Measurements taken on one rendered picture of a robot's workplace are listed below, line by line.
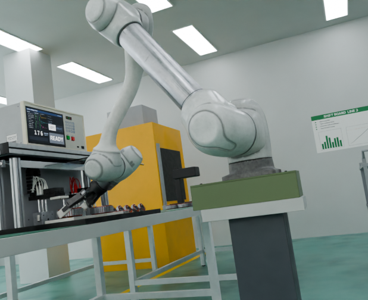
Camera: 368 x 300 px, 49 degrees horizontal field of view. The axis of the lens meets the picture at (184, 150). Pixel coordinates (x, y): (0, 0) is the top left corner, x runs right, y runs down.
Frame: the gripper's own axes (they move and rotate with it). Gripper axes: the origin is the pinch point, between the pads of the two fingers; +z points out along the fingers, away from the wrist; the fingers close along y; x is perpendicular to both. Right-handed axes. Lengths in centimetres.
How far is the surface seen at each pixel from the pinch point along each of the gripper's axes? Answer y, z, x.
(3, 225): -18.5, 17.7, 8.0
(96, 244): 114, 70, 13
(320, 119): 532, -128, 45
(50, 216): 1.9, 10.9, 5.6
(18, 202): -20.1, 4.4, 9.9
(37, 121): -0.6, -10.0, 44.0
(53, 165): 3.8, -2.6, 24.0
